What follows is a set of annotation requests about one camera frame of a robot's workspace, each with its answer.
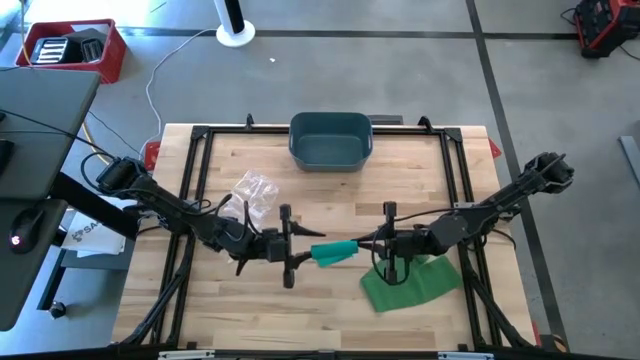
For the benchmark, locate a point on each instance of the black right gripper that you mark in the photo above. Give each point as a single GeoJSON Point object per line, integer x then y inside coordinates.
{"type": "Point", "coordinates": [410, 242]}

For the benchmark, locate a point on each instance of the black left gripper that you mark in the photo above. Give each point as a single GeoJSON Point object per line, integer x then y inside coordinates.
{"type": "Point", "coordinates": [274, 246]}

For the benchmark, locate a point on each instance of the teal elastic bandage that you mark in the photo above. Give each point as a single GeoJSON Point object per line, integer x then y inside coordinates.
{"type": "Point", "coordinates": [332, 251]}

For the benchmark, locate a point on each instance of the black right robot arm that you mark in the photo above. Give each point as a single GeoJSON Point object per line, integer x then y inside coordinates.
{"type": "Point", "coordinates": [500, 200]}

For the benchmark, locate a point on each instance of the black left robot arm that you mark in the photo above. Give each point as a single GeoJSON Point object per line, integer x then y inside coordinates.
{"type": "Point", "coordinates": [170, 207]}

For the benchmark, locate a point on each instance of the dark green elastic bandage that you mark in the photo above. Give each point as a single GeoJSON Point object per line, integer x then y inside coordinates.
{"type": "Point", "coordinates": [425, 287]}

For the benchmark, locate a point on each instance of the clear plastic bag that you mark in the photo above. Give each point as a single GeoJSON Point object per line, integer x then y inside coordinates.
{"type": "Point", "coordinates": [257, 190]}

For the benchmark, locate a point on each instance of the teal plastic bin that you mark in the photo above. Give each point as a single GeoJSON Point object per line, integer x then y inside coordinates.
{"type": "Point", "coordinates": [330, 150]}

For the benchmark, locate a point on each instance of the dark grey flat block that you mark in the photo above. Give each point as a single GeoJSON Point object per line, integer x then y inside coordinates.
{"type": "Point", "coordinates": [387, 119]}

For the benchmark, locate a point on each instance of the orange black striped clamp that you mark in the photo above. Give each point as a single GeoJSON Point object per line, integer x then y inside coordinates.
{"type": "Point", "coordinates": [557, 343]}

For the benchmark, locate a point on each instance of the white printed paper sheet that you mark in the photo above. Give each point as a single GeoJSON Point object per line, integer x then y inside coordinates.
{"type": "Point", "coordinates": [95, 235]}

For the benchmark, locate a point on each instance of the white pole with round base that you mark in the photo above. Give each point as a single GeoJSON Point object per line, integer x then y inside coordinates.
{"type": "Point", "coordinates": [235, 35]}

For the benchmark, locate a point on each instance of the black desk support beam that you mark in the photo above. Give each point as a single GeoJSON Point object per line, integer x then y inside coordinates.
{"type": "Point", "coordinates": [85, 202]}

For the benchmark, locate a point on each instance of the black caster wheel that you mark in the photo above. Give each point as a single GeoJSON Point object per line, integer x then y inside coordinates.
{"type": "Point", "coordinates": [57, 310]}

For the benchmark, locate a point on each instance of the red plastic crate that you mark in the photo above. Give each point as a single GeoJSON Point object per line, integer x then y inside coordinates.
{"type": "Point", "coordinates": [112, 60]}

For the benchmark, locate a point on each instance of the grey metal bar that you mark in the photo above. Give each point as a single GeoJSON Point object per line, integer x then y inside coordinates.
{"type": "Point", "coordinates": [631, 157]}

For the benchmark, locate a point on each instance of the black computer mouse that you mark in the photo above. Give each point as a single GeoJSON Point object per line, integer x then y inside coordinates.
{"type": "Point", "coordinates": [27, 227]}

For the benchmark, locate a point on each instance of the small black toaster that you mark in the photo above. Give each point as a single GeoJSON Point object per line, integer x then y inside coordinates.
{"type": "Point", "coordinates": [92, 50]}

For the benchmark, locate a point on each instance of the grey desk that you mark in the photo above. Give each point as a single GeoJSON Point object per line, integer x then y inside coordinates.
{"type": "Point", "coordinates": [40, 125]}

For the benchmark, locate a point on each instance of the red and black device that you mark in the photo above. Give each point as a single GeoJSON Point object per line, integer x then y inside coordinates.
{"type": "Point", "coordinates": [605, 25]}

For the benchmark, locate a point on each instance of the black silver toaster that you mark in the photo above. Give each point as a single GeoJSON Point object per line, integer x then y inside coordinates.
{"type": "Point", "coordinates": [50, 50]}

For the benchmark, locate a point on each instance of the black metal table frame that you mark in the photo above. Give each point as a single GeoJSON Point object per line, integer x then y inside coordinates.
{"type": "Point", "coordinates": [250, 130]}

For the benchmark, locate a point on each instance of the silver metal bracket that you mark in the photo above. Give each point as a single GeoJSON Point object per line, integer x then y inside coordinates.
{"type": "Point", "coordinates": [186, 354]}
{"type": "Point", "coordinates": [465, 355]}

